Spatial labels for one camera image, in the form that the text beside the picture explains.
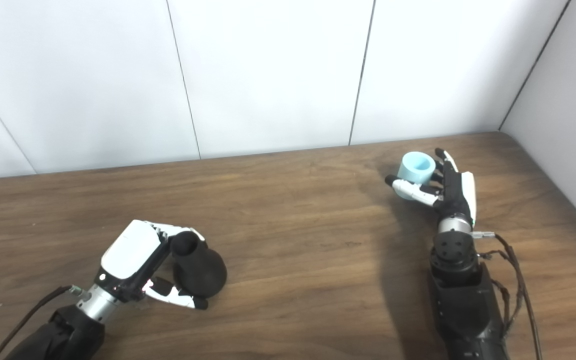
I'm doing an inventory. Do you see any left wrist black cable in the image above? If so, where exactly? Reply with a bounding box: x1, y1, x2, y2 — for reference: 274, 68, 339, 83
0, 285, 86, 360

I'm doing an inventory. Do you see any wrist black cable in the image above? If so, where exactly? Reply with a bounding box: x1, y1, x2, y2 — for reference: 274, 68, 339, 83
470, 231, 544, 360
0, 285, 86, 360

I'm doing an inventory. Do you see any light-blue hose piece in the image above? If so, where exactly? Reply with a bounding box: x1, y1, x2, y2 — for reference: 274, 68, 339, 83
396, 151, 437, 201

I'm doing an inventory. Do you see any black nozzle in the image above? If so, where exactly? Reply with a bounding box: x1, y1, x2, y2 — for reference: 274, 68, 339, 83
169, 231, 228, 301

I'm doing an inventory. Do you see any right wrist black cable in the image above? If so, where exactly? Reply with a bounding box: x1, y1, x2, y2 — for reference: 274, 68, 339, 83
470, 231, 544, 360

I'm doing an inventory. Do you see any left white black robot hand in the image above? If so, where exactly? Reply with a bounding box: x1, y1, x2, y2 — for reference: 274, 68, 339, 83
93, 220, 209, 311

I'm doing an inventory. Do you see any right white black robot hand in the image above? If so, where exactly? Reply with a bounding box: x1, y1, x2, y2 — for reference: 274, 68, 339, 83
384, 148, 478, 226

